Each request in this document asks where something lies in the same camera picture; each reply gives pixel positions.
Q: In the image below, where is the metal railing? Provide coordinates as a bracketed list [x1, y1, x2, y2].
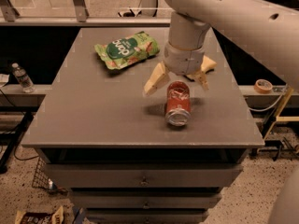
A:
[0, 0, 172, 26]

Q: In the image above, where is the brown snack bag on floor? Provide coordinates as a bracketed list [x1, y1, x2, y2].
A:
[15, 206, 64, 224]

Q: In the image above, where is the clear plastic water bottle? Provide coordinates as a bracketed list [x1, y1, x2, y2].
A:
[12, 63, 35, 93]

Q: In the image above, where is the wire basket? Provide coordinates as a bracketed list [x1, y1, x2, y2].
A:
[32, 158, 57, 191]

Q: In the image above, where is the red coke can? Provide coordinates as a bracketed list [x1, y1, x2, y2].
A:
[165, 81, 191, 127]

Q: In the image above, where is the roll of tape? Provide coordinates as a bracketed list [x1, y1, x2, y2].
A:
[254, 79, 273, 94]

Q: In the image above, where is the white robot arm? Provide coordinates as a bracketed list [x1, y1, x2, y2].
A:
[144, 0, 299, 95]

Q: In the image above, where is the yellow sponge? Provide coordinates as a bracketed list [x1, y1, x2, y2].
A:
[187, 56, 217, 79]

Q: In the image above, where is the green chip bag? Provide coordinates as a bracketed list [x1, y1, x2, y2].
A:
[94, 32, 160, 70]

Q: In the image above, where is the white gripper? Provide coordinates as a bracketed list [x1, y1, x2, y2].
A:
[143, 42, 208, 96]

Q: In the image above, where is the grey drawer cabinet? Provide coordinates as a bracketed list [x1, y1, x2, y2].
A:
[22, 28, 263, 224]

